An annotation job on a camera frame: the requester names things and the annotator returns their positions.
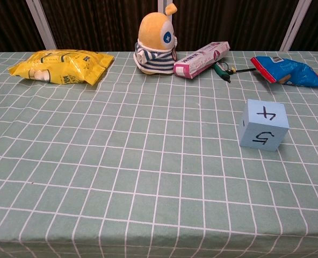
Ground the light blue numbered foam cube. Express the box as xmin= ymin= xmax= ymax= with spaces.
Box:
xmin=238 ymin=98 xmax=290 ymax=152

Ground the green white checked tablecloth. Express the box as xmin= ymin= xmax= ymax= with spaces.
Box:
xmin=0 ymin=49 xmax=318 ymax=258

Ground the pink and white toothpaste box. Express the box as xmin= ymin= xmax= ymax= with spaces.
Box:
xmin=173 ymin=41 xmax=231 ymax=80

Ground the yellow plush toy striped shirt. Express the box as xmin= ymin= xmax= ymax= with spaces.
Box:
xmin=133 ymin=3 xmax=178 ymax=76

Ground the yellow snack bag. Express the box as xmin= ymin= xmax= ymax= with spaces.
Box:
xmin=8 ymin=49 xmax=115 ymax=86

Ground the dark brown curtain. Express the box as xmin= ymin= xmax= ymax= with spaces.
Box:
xmin=0 ymin=0 xmax=318 ymax=55

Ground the blue snack bag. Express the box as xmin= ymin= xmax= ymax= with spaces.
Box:
xmin=250 ymin=55 xmax=318 ymax=88

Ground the green handled tool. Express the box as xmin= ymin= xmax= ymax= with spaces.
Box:
xmin=212 ymin=62 xmax=256 ymax=83

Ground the white metal frame post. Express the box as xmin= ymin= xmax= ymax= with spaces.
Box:
xmin=279 ymin=0 xmax=313 ymax=52
xmin=25 ymin=0 xmax=58 ymax=50
xmin=157 ymin=0 xmax=174 ymax=24

